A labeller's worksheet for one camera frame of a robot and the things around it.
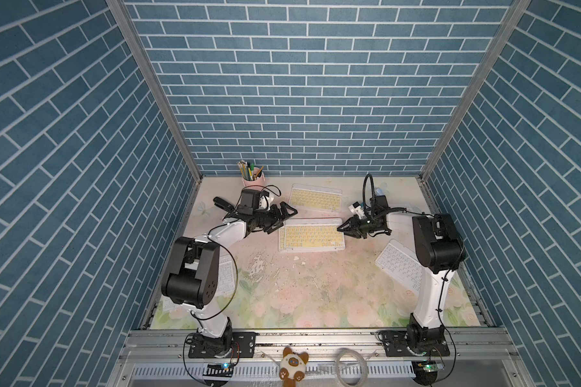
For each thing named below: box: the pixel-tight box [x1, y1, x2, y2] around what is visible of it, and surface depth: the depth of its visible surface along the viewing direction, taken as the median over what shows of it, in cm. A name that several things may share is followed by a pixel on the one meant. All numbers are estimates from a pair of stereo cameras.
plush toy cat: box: [278, 346, 310, 387], surface depth 69 cm
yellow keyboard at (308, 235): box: [278, 217, 346, 253], surface depth 98 cm
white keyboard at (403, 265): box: [374, 238, 425, 296], surface depth 93 cm
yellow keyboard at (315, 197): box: [288, 183, 343, 213], surface depth 114 cm
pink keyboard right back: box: [385, 212, 423, 231], surface depth 77 cm
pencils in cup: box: [235, 159, 265, 182], surface depth 107 cm
